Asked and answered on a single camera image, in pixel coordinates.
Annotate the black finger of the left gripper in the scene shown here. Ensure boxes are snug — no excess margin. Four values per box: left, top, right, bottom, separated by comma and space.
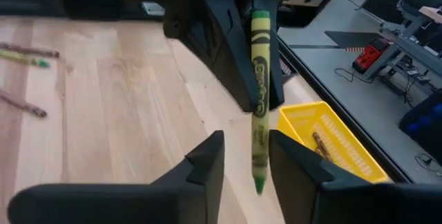
162, 0, 258, 113
251, 0, 287, 111

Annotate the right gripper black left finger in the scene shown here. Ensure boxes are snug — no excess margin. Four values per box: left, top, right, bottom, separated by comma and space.
7, 130, 225, 224

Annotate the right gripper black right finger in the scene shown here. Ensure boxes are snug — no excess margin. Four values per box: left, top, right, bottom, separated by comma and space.
268, 129, 442, 224

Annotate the green crayon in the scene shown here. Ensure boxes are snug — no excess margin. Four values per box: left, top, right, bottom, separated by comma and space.
250, 9, 272, 196
0, 48, 51, 68

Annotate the brown crayon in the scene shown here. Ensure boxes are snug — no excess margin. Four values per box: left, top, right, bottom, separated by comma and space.
311, 131, 329, 159
0, 41, 61, 59
316, 137, 335, 165
0, 88, 48, 119

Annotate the black slotted plastic basket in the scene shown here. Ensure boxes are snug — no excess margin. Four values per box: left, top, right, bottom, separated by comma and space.
278, 55, 298, 87

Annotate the yellow slotted plastic basket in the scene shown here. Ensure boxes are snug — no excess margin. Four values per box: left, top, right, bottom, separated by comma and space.
276, 101, 390, 184

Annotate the red and black tool case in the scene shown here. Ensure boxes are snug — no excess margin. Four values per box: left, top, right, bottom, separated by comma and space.
351, 37, 391, 75

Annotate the black and blue bag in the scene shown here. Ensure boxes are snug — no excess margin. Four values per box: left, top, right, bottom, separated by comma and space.
398, 91, 442, 165

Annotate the grey desk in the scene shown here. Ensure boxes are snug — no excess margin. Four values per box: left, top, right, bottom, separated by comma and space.
362, 5, 442, 90

